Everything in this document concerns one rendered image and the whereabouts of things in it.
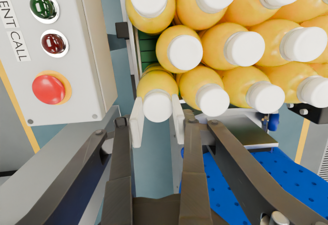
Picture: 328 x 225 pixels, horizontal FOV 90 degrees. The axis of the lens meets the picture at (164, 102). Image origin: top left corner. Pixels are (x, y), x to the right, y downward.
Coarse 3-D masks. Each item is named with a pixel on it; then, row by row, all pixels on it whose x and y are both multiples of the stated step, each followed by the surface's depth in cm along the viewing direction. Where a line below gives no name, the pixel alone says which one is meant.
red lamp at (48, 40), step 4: (44, 36) 17; (48, 36) 17; (52, 36) 17; (56, 36) 17; (44, 40) 17; (48, 40) 17; (52, 40) 17; (56, 40) 17; (60, 40) 18; (44, 44) 17; (48, 44) 17; (52, 44) 17; (56, 44) 17; (60, 44) 18; (44, 48) 17; (48, 48) 17; (52, 48) 17; (56, 48) 18; (60, 48) 18; (48, 52) 18; (52, 52) 18; (56, 52) 18; (60, 52) 18
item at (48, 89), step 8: (40, 80) 19; (48, 80) 19; (56, 80) 19; (32, 88) 19; (40, 88) 19; (48, 88) 19; (56, 88) 19; (64, 88) 19; (40, 96) 19; (48, 96) 19; (56, 96) 19; (64, 96) 20
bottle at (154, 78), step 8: (152, 64) 36; (160, 64) 35; (144, 72) 31; (152, 72) 26; (160, 72) 26; (168, 72) 30; (144, 80) 25; (152, 80) 24; (160, 80) 24; (168, 80) 25; (144, 88) 24; (152, 88) 23; (160, 88) 23; (168, 88) 24; (176, 88) 25; (144, 96) 23; (168, 96) 23
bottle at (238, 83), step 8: (224, 72) 29; (232, 72) 26; (240, 72) 25; (248, 72) 24; (256, 72) 24; (224, 80) 27; (232, 80) 26; (240, 80) 24; (248, 80) 24; (256, 80) 23; (264, 80) 23; (232, 88) 25; (240, 88) 24; (248, 88) 23; (232, 96) 26; (240, 96) 24; (248, 96) 23; (240, 104) 25; (248, 104) 24
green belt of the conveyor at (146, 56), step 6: (138, 30) 36; (144, 36) 37; (150, 36) 37; (156, 36) 37; (144, 42) 37; (150, 42) 38; (156, 42) 38; (144, 48) 38; (150, 48) 38; (144, 54) 38; (150, 54) 38; (144, 60) 39; (150, 60) 39; (156, 60) 39; (144, 66) 39
